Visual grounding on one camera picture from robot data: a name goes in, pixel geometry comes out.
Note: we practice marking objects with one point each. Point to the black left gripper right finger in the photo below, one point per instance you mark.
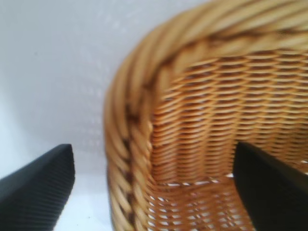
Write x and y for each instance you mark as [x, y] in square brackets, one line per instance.
[276, 199]

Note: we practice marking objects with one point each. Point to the brown woven wicker basket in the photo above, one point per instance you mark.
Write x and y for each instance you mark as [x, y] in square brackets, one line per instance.
[204, 108]

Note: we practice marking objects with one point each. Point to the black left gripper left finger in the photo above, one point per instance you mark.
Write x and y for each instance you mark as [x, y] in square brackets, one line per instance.
[33, 192]

